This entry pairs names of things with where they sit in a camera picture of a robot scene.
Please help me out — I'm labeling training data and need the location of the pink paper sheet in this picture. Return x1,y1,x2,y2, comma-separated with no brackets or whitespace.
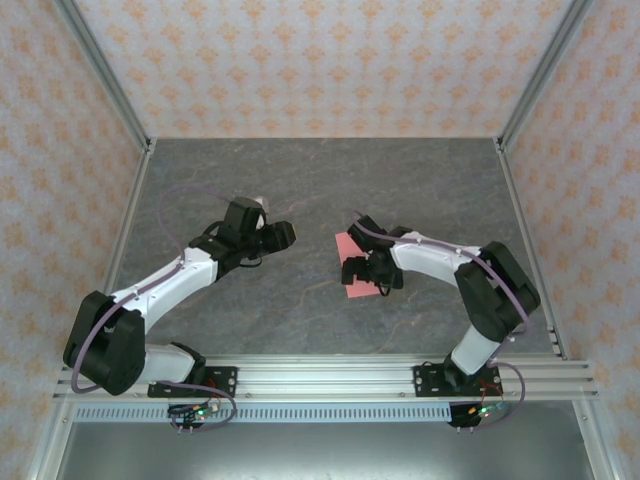
333,232,381,300

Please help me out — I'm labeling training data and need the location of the grey metal sheet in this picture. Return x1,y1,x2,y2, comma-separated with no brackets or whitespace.
54,422,590,480

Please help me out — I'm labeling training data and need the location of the controller board with lights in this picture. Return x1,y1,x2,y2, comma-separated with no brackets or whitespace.
167,399,221,421
452,402,506,420

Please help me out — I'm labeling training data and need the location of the aluminium table side rail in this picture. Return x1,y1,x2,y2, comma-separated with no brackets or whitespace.
492,137,571,362
78,139,157,362

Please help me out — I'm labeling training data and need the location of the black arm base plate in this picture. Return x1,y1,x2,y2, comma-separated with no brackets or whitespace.
146,365,239,400
412,363,504,400

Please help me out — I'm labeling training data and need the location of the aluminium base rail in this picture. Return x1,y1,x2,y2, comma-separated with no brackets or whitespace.
52,353,600,402

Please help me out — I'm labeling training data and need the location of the slotted grey cable duct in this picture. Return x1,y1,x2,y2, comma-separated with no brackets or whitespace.
73,405,506,424

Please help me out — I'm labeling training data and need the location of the aluminium frame corner post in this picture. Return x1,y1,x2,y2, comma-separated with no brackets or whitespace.
494,0,596,154
52,0,155,154

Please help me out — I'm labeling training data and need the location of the aluminium frame leg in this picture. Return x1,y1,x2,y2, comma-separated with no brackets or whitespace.
24,399,76,480
572,399,619,480

